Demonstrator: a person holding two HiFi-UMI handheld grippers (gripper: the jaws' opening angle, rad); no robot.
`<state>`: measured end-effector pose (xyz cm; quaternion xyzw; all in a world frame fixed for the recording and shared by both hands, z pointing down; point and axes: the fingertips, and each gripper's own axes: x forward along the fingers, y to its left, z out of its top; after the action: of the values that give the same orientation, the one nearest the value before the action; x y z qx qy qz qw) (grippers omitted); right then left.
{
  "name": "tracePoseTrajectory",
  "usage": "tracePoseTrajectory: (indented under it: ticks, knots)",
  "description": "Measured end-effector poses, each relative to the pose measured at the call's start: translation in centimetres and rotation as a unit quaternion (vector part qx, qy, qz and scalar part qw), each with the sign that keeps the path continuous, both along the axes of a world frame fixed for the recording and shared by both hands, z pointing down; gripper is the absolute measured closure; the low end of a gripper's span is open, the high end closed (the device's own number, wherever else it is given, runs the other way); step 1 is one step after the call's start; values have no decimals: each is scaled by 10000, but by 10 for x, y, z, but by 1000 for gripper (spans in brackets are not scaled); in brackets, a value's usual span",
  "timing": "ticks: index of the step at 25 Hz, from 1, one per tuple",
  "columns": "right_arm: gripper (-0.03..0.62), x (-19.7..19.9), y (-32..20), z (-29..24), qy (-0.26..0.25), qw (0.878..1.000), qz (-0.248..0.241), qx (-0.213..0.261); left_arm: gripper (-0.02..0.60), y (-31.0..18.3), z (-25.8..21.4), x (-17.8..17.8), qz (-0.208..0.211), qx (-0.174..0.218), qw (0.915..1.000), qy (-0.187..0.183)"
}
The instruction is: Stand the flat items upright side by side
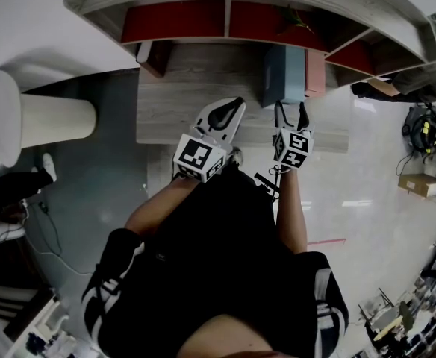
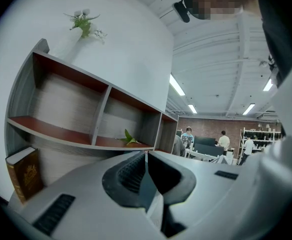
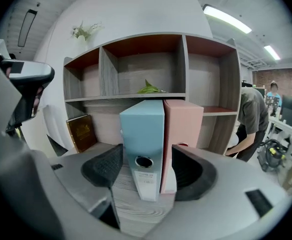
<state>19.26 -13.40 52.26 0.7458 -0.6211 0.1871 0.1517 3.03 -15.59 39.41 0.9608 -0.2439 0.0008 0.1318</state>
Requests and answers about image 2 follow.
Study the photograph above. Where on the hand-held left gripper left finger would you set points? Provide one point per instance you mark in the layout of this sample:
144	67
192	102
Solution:
116	181

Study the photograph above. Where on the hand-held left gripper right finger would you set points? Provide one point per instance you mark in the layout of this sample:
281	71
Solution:
176	181

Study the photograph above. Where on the long ceiling light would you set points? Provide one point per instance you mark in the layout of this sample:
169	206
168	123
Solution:
268	84
249	109
192	109
177	85

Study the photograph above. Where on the white office desk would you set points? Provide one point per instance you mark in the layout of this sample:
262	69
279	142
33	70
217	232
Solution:
198	156

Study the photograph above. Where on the white storage rack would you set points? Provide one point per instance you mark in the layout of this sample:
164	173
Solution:
261	131

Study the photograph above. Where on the floral patterned panel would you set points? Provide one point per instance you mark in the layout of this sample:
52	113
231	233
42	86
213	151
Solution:
188	139

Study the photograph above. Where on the green leaf sprig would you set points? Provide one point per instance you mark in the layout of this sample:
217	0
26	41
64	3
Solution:
129	137

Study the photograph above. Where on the black monitor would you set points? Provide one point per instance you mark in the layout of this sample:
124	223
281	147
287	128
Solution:
204	140

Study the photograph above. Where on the grey wooden shelf unit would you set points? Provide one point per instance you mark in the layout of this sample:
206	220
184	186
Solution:
99	119

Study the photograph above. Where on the person's black clothed body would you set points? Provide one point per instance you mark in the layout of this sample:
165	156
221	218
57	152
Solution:
281	21

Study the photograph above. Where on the brown gold-printed book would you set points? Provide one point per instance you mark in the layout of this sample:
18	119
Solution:
26	176

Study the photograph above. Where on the white vase with plant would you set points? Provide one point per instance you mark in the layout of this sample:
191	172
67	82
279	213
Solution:
82	25

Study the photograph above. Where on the black head-worn camera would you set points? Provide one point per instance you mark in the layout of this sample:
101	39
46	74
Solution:
183	11

